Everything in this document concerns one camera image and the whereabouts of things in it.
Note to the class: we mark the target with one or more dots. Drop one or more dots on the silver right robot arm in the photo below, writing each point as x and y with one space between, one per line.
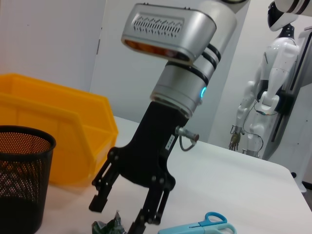
180 90

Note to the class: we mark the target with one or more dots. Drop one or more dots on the green plastic wrapper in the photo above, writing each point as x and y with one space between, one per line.
109 225

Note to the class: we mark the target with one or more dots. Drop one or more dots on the light blue scissors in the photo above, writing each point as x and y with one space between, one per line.
195 228

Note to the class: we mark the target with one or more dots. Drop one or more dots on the black mesh pen holder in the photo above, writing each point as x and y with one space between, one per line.
22 182

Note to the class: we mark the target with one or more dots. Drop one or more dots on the yellow plastic bin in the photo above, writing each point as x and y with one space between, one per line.
56 136

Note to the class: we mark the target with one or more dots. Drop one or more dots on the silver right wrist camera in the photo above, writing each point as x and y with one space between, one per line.
170 36

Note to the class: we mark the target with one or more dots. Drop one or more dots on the white humanoid stand column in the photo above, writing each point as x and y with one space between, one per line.
299 97

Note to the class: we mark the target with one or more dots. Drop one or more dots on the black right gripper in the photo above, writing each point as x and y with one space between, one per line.
153 146

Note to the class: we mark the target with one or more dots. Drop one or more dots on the white humanoid robot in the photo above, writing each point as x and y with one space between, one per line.
278 58

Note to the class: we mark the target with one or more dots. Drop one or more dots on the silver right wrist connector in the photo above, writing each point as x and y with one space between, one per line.
186 133

